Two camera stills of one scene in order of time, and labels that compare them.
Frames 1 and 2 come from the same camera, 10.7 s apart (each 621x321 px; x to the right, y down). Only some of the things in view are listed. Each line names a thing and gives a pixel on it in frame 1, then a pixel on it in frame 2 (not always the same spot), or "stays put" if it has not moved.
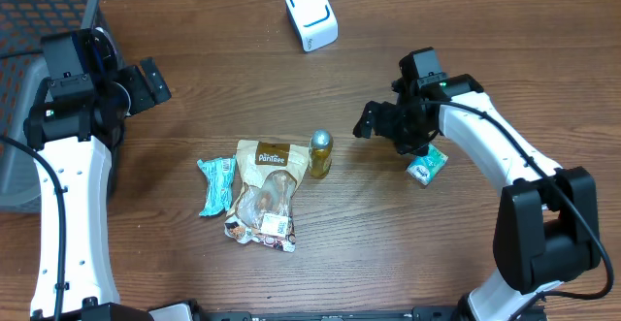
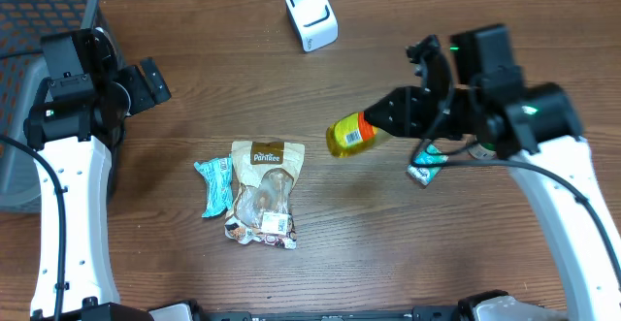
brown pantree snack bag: x=263 y=207 stays put
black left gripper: x=144 y=97 stays put
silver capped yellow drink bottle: x=320 y=152 -> x=349 y=134
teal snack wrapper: x=219 y=174 stays put
